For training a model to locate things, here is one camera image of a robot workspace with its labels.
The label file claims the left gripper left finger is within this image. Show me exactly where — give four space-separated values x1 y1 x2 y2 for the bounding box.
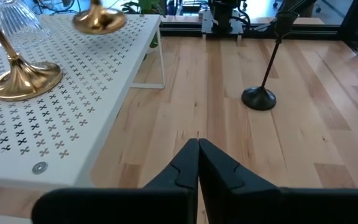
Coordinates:
31 138 200 224

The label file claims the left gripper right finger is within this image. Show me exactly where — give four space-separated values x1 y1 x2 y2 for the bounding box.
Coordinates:
198 138 358 224

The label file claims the gold candle stick holder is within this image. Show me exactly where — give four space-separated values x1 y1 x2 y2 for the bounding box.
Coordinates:
72 0 127 35
0 0 63 102

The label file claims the black candle stick holder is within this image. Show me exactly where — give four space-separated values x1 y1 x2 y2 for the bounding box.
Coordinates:
241 11 300 111

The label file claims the white perforated metal shelf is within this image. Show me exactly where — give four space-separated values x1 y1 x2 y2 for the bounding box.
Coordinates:
0 14 167 224

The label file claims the green potted plant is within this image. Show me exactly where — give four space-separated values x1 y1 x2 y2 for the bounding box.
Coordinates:
119 0 167 60

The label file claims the black aluminium table frame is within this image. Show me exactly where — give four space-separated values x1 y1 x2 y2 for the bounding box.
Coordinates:
159 0 358 73

